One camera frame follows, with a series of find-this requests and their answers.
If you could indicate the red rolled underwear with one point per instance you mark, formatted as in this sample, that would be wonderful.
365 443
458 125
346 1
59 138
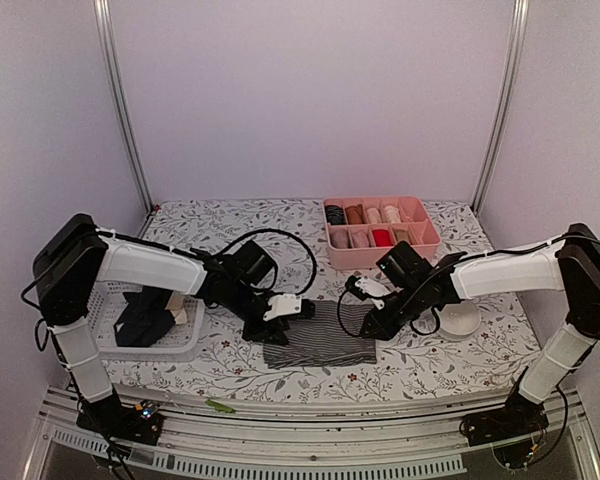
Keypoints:
381 238

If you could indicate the floral tablecloth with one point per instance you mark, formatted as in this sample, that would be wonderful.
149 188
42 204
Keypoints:
413 365

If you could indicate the brown rolled underwear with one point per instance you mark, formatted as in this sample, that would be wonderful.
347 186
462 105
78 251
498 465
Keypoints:
354 214

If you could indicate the mauve rolled underwear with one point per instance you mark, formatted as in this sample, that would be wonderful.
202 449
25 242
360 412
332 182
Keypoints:
360 239

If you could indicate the grey pink rolled underwear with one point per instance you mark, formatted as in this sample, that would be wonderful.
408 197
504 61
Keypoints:
340 239

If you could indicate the cream underwear in basket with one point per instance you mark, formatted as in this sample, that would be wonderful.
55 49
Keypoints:
175 306

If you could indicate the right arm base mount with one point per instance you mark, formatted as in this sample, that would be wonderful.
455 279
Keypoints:
516 417

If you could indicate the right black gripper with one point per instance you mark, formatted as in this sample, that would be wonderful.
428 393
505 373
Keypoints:
385 329

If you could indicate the pale pink rolled underwear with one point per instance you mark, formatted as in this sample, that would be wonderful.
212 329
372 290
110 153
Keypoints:
373 215

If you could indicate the right aluminium frame post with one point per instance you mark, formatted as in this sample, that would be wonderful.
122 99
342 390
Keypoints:
512 62

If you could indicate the aluminium frame post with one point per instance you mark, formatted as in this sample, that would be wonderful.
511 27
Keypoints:
512 62
104 25

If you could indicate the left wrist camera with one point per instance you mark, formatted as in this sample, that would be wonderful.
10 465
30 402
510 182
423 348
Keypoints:
282 305

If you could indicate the white plastic laundry basket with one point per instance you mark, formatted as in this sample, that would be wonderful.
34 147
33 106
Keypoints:
107 303

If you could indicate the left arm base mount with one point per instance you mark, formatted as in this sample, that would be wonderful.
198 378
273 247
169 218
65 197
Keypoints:
110 418

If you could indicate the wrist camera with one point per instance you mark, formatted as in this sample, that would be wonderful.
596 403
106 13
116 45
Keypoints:
367 289
282 305

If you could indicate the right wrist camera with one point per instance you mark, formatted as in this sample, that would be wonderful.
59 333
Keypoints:
367 289

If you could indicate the black striped rolled underwear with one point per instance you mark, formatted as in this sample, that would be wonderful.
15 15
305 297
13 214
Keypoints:
335 215

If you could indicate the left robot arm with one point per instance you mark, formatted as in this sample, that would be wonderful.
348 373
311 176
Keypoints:
82 254

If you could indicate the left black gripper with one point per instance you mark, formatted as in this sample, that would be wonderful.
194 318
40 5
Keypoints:
267 332

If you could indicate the green tape scrap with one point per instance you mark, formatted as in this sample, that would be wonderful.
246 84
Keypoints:
219 407

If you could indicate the pink divided organizer box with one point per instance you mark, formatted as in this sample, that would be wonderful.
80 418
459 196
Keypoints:
415 218

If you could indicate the grey striped underwear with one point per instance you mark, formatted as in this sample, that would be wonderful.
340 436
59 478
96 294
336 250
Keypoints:
321 342

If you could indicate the aluminium front rail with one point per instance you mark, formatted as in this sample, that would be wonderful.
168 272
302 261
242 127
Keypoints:
408 439

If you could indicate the white bowl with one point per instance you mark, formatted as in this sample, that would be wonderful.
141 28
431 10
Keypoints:
459 322

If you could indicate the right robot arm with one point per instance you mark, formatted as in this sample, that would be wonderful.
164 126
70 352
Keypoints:
569 263

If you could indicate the left aluminium frame post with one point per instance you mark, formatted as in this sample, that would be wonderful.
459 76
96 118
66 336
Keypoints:
104 25

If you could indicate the cream rolled underwear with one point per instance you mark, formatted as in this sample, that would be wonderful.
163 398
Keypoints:
390 213

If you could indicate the olive green underwear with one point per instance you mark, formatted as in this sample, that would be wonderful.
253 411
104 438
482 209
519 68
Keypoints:
401 235

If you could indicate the dark navy underwear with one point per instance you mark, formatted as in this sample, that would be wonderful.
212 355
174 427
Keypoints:
145 319

